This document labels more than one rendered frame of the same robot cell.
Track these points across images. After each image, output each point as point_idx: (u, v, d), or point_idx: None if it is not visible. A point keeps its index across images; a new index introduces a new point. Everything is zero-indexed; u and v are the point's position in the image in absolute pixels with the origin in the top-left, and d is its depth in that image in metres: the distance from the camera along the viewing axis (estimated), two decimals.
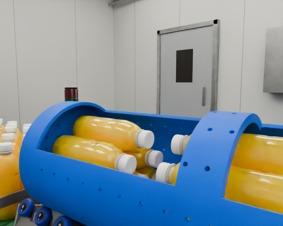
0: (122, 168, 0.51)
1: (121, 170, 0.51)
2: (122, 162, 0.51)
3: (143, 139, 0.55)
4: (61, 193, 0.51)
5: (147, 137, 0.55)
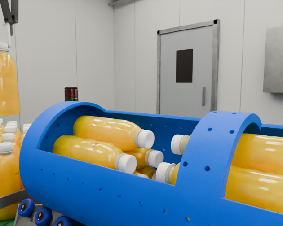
0: (122, 168, 0.51)
1: (121, 170, 0.51)
2: (122, 162, 0.51)
3: (143, 139, 0.55)
4: (61, 193, 0.51)
5: (147, 137, 0.55)
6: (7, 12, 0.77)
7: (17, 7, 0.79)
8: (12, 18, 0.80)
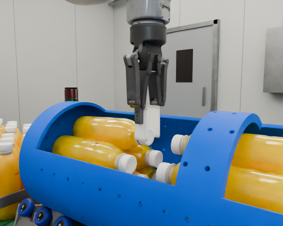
0: (122, 167, 0.51)
1: (121, 170, 0.51)
2: (122, 162, 0.51)
3: None
4: (61, 193, 0.51)
5: None
6: (158, 91, 0.56)
7: (165, 81, 0.58)
8: None
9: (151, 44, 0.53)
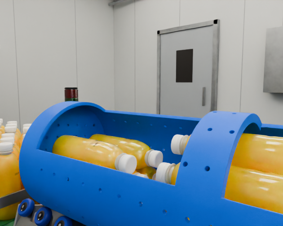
0: (122, 168, 0.51)
1: (121, 170, 0.51)
2: (122, 162, 0.51)
3: None
4: (61, 193, 0.51)
5: None
6: None
7: None
8: None
9: None
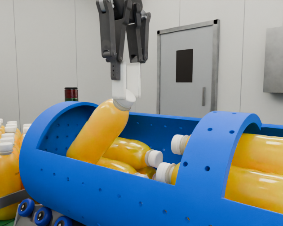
0: None
1: (121, 102, 0.50)
2: None
3: None
4: (61, 193, 0.51)
5: None
6: (138, 45, 0.51)
7: (147, 37, 0.53)
8: None
9: None
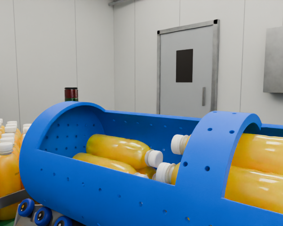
0: None
1: None
2: None
3: None
4: (61, 193, 0.51)
5: None
6: None
7: None
8: None
9: None
